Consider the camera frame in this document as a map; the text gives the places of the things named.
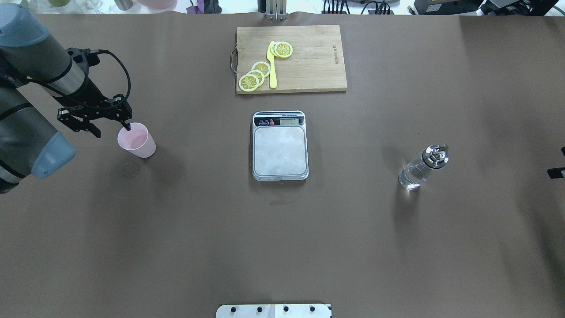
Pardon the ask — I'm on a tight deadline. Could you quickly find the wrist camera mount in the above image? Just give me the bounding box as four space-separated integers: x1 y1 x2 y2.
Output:
66 48 100 71

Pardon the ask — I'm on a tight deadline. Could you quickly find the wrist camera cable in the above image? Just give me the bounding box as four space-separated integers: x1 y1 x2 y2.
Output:
88 49 132 104

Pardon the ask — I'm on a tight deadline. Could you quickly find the wooden cutting board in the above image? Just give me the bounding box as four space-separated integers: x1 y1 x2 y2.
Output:
236 25 348 94

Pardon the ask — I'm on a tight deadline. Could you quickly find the pink plastic cup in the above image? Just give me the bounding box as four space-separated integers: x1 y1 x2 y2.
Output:
117 122 157 159

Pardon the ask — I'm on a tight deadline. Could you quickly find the silver kitchen scale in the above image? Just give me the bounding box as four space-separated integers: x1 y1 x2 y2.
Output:
252 110 309 182

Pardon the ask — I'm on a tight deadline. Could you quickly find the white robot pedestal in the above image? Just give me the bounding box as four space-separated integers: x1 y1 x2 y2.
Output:
215 303 333 318

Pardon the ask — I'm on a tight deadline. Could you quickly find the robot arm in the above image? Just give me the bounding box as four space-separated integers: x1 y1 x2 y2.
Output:
0 3 132 193

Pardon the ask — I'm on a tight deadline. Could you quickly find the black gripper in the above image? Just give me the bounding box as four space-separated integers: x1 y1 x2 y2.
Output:
56 76 132 138

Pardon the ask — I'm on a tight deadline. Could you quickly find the glass sauce bottle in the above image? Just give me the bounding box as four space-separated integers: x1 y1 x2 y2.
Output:
398 144 449 190

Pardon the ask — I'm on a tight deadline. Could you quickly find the aluminium frame post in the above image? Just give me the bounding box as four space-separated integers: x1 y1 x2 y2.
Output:
257 0 288 21

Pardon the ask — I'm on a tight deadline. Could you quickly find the yellow plastic knife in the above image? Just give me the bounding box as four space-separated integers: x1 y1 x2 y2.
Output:
266 41 277 89

